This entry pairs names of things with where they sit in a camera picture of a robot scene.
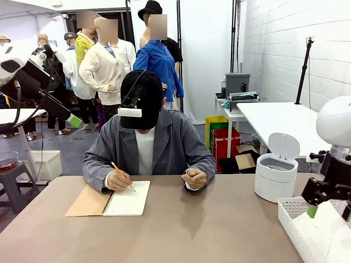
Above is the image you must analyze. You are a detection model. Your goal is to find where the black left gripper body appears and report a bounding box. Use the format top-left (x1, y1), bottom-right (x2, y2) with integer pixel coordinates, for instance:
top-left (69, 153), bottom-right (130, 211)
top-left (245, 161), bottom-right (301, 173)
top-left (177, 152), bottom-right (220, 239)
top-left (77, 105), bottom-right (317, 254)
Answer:
top-left (15, 61), bottom-right (53, 95)

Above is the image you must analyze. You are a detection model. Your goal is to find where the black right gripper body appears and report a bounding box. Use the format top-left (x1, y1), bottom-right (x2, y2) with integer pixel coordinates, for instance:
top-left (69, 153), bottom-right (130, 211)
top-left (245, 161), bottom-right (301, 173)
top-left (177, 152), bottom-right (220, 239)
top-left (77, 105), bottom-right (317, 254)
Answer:
top-left (320, 158), bottom-right (351, 192)

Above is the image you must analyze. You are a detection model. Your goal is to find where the white paper sheet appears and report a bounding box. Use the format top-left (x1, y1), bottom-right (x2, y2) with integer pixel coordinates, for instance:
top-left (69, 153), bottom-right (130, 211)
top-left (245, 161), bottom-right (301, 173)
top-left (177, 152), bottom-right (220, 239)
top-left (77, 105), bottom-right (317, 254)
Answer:
top-left (292, 201), bottom-right (351, 263)

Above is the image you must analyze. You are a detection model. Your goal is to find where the yellow pencil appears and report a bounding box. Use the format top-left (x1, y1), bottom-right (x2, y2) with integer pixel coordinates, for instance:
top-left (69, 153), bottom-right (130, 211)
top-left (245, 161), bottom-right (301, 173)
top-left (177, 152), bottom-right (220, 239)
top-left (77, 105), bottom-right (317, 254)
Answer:
top-left (110, 161), bottom-right (137, 192)

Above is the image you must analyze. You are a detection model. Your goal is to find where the spiral notebook with kraft cover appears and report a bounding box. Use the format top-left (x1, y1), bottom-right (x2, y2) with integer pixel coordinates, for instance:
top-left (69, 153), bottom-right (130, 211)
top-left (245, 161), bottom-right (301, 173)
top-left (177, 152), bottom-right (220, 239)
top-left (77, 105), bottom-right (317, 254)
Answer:
top-left (64, 180), bottom-right (151, 217)

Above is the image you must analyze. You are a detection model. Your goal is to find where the person's left forearm grey sleeve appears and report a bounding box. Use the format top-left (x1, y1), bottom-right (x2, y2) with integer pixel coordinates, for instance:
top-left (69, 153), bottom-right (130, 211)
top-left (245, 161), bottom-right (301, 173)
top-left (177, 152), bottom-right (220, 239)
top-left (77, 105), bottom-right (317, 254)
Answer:
top-left (182, 153), bottom-right (217, 194)

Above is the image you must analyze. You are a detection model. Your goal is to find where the person's right forearm grey sleeve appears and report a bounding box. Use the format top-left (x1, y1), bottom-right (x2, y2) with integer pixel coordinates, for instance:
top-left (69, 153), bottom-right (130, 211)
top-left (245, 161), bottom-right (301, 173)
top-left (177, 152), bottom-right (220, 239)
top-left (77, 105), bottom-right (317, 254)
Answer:
top-left (82, 153), bottom-right (116, 194)

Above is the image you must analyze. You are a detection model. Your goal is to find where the person's right hand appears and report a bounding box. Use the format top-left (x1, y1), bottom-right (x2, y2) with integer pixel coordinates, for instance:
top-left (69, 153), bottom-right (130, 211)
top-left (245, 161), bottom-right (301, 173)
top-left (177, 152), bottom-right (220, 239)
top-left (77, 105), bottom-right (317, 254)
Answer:
top-left (107, 170), bottom-right (133, 192)

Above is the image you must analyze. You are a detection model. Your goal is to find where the person's left hand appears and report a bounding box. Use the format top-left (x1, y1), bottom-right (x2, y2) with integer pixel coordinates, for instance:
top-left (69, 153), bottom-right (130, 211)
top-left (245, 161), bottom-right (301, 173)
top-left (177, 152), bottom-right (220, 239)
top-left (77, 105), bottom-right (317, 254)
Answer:
top-left (181, 169), bottom-right (208, 190)

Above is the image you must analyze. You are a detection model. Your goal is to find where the mannequin in dark green jacket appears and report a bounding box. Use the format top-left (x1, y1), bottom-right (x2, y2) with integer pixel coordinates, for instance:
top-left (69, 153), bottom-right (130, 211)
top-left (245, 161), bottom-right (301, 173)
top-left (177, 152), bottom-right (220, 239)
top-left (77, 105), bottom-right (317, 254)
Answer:
top-left (37, 33), bottom-right (68, 135)

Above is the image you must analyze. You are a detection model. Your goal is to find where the mannequin white shirt grey cap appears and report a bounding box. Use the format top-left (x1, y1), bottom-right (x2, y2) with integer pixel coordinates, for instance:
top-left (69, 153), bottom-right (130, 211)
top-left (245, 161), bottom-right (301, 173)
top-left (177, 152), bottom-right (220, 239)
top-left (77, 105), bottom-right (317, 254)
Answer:
top-left (62, 32), bottom-right (97, 131)

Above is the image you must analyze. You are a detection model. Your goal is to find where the white perforated plastic basket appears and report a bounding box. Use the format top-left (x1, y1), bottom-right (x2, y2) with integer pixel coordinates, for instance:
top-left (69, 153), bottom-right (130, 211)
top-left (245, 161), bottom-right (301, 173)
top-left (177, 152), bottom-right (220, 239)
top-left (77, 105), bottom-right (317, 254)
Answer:
top-left (277, 197), bottom-right (351, 263)

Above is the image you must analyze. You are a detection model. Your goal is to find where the white round trash bin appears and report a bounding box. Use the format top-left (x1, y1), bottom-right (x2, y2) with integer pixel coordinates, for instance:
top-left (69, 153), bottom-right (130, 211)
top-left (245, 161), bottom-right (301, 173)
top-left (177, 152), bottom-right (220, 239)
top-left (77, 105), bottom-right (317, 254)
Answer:
top-left (254, 132), bottom-right (301, 204)

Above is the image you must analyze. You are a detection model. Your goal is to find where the white storage box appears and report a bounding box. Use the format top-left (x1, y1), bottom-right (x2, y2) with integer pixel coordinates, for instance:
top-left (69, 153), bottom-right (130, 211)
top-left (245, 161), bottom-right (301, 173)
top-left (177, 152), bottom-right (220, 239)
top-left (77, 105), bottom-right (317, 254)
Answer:
top-left (23, 150), bottom-right (63, 181)

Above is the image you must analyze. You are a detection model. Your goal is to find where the mannequin in yellow jacket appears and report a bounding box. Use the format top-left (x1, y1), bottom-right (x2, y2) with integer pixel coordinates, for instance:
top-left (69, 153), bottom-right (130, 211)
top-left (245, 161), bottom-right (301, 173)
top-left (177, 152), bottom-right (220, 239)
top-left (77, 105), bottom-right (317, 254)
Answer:
top-left (75, 10), bottom-right (97, 66)

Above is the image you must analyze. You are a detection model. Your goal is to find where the mannequin in cream jacket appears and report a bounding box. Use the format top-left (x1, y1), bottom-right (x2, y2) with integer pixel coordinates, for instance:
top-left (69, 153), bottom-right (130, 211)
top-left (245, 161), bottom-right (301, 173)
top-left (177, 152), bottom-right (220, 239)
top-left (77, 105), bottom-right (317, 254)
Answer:
top-left (79, 18), bottom-right (129, 121)

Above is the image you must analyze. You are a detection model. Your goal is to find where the amber glass bowl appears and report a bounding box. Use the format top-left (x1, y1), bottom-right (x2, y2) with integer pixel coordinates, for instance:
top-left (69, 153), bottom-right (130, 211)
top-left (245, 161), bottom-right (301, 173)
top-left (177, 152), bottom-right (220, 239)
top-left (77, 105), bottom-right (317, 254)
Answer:
top-left (0, 151), bottom-right (19, 173)

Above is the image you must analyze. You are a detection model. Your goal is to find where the brown cardboard box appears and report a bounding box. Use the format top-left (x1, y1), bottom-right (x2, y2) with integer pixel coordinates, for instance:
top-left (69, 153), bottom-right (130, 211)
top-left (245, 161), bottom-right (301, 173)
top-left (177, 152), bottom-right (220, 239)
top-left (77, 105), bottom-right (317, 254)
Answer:
top-left (235, 144), bottom-right (260, 170)

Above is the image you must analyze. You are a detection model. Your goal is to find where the grey stool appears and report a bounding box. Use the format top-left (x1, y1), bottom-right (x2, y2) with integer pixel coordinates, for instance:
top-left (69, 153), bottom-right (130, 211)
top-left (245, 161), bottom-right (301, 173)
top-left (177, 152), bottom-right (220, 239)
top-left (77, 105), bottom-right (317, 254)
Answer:
top-left (0, 161), bottom-right (41, 214)

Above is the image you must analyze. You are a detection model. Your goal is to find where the mannequin in white blouse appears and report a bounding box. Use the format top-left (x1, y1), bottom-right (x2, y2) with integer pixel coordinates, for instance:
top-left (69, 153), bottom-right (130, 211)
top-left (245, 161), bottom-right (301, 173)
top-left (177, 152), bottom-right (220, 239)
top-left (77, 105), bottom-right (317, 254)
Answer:
top-left (109, 38), bottom-right (137, 80)

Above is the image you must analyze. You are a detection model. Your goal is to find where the black cap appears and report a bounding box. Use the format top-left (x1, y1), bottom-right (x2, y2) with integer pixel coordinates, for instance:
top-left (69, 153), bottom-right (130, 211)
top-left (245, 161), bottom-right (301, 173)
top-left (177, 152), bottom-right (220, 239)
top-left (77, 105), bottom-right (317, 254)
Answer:
top-left (120, 70), bottom-right (164, 130)

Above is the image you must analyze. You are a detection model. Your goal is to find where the black bag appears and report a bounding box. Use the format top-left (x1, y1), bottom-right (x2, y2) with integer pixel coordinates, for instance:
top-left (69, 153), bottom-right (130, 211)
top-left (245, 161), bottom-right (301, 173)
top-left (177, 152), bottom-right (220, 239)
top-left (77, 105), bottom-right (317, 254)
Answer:
top-left (219, 156), bottom-right (258, 175)

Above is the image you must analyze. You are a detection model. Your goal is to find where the red shopping bag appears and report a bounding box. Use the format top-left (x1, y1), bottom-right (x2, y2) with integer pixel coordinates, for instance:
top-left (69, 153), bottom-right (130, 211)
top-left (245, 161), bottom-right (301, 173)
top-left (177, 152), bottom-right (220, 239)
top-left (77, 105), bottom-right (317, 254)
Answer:
top-left (213, 128), bottom-right (241, 170)

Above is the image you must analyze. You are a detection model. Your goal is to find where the mannequin in blue shirt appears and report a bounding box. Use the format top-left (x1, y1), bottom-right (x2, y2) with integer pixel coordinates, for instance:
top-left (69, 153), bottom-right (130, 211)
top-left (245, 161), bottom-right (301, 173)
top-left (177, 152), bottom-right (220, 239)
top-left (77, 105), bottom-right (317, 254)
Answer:
top-left (133, 14), bottom-right (184, 110)

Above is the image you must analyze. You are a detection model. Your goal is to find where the tall black tripod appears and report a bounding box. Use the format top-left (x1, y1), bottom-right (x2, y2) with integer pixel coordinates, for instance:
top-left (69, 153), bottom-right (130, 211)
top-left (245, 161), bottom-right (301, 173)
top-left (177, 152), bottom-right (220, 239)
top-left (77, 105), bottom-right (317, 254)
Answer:
top-left (295, 37), bottom-right (315, 105)

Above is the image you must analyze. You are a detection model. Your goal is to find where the black stand pole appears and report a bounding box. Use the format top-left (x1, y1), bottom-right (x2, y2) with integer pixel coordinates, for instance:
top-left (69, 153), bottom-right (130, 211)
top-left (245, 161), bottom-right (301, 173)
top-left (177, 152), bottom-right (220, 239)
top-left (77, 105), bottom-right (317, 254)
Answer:
top-left (231, 0), bottom-right (244, 73)
top-left (177, 0), bottom-right (184, 110)
top-left (124, 0), bottom-right (138, 72)

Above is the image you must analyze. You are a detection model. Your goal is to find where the small white side table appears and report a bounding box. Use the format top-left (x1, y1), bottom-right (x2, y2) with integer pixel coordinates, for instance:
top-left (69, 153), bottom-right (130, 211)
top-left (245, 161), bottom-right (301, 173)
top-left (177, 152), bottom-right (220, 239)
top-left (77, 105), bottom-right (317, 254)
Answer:
top-left (214, 94), bottom-right (247, 158)

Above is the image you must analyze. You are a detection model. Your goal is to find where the person in grey jacket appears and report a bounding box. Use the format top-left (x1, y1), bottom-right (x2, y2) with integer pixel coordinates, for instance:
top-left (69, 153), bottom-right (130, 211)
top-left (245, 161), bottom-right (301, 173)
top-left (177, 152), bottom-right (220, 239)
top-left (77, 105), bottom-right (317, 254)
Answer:
top-left (82, 108), bottom-right (217, 194)

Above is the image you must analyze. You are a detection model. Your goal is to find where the grey tray crate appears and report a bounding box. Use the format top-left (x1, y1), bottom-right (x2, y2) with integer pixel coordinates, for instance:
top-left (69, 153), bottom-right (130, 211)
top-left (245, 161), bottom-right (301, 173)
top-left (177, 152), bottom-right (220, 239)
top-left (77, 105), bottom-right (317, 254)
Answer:
top-left (229, 91), bottom-right (260, 112)

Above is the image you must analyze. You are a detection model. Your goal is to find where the green shopping bag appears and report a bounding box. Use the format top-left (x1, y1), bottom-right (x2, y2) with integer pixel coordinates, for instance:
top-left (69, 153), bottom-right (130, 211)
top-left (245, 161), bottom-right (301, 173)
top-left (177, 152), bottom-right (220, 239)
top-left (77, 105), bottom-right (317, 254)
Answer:
top-left (210, 122), bottom-right (230, 151)

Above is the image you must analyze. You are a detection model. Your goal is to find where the yellow shopping bag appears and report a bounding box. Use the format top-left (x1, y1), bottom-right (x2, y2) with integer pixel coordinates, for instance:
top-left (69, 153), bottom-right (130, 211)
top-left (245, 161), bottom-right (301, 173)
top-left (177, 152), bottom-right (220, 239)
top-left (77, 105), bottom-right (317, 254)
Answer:
top-left (205, 116), bottom-right (229, 150)

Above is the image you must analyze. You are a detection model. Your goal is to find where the mannequin in black t-shirt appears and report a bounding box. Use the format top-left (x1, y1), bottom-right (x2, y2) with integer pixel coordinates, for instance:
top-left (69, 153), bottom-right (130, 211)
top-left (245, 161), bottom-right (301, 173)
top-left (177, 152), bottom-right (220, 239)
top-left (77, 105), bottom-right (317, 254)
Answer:
top-left (163, 37), bottom-right (184, 112)

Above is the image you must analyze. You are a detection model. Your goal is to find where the bare mannequin with black hat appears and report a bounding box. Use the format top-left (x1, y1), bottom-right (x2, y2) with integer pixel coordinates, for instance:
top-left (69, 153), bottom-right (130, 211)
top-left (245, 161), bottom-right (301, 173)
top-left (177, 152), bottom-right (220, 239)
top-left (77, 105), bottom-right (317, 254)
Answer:
top-left (138, 0), bottom-right (163, 49)

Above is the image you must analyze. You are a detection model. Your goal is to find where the grey box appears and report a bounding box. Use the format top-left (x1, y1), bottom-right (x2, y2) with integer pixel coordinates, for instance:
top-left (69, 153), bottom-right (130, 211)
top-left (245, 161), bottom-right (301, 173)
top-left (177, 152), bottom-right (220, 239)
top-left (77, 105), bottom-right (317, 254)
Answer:
top-left (224, 72), bottom-right (251, 99)

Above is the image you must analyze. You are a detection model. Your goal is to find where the white photo backdrop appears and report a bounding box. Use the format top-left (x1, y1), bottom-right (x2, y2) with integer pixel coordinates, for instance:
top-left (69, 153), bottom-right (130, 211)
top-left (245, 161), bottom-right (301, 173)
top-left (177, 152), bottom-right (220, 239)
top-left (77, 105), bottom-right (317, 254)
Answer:
top-left (130, 0), bottom-right (236, 124)

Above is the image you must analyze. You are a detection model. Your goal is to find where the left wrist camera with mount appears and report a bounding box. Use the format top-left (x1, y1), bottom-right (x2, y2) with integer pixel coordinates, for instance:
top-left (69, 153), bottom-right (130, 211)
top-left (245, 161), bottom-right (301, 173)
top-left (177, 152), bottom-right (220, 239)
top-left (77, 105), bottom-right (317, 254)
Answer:
top-left (31, 43), bottom-right (55, 68)

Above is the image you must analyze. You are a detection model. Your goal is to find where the black left arm cable bundle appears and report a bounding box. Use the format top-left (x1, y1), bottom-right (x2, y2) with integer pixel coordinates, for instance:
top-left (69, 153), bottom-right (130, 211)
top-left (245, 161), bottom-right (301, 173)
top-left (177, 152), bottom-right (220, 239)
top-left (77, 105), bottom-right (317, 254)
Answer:
top-left (0, 79), bottom-right (22, 135)

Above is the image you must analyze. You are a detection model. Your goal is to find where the white head camera with mount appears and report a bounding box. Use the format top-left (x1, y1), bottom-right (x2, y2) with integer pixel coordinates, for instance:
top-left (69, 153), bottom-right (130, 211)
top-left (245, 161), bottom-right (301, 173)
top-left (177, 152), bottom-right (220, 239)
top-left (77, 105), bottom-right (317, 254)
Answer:
top-left (117, 70), bottom-right (146, 118)

